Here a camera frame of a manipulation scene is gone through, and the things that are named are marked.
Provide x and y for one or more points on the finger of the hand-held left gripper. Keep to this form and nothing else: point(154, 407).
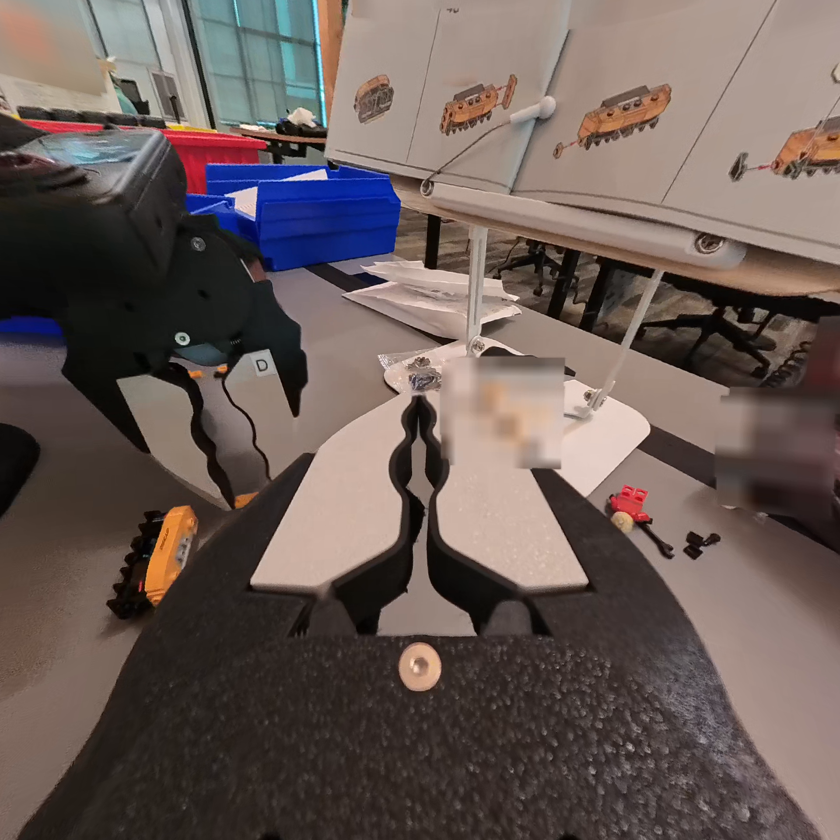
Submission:
point(272, 420)
point(157, 420)

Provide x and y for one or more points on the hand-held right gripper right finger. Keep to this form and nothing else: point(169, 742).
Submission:
point(499, 525)

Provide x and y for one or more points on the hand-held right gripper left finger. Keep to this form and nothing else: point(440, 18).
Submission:
point(341, 512)

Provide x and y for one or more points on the small orange lego piece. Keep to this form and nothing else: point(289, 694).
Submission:
point(246, 501)

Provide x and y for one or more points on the orange grey lego assembly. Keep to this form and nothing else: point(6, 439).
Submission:
point(167, 551)

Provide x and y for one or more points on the cream lego piece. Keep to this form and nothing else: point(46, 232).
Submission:
point(621, 521)

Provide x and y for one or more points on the black lego wrench piece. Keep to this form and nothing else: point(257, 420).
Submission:
point(656, 539)

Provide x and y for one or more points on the small black lego piece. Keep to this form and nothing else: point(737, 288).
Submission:
point(693, 544)
point(711, 539)

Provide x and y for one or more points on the lego instruction booklet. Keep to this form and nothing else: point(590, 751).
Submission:
point(590, 65)

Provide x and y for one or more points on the white book stand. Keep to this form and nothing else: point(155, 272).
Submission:
point(610, 446)

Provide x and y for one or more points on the plastic bag of black parts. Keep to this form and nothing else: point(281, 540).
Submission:
point(420, 377)

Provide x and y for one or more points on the red storage bin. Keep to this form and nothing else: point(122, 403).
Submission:
point(216, 154)

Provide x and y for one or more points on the row of black chairs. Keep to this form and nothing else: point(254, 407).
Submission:
point(98, 117)

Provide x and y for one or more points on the white paper bag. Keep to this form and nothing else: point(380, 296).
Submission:
point(407, 305)
point(407, 269)

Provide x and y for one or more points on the background wooden table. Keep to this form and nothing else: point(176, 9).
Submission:
point(295, 136)

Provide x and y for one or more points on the black office chair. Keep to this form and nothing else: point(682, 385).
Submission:
point(715, 328)
point(538, 262)

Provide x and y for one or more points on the wooden pillar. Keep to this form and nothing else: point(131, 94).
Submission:
point(330, 59)

